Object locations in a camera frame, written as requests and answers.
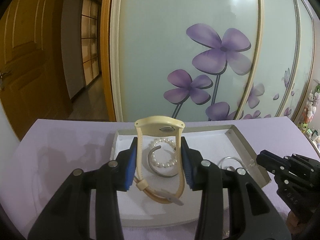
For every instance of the brown wooden door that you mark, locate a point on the brown wooden door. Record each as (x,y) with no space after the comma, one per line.
(33,84)

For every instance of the cream yellow wrist watch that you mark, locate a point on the cream yellow wrist watch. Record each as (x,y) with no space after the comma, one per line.
(160,127)

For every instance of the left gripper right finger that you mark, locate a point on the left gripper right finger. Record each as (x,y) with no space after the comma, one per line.
(251,213)

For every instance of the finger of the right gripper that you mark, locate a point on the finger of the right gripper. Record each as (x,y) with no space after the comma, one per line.
(271,162)

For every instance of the grey cardboard tray box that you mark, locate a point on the grey cardboard tray box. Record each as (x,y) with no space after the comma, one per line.
(214,143)

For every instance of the grey metal cuff bangle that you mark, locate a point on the grey metal cuff bangle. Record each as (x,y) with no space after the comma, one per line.
(154,164)

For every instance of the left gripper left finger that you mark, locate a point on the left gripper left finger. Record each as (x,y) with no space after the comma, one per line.
(66,215)

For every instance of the thin silver bangle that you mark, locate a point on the thin silver bangle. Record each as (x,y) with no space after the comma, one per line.
(231,163)

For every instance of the plush toy decorations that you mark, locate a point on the plush toy decorations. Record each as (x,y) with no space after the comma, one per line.
(308,113)

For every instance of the wardrobe door with purple flowers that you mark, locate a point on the wardrobe door with purple flowers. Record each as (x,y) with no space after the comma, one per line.
(208,60)

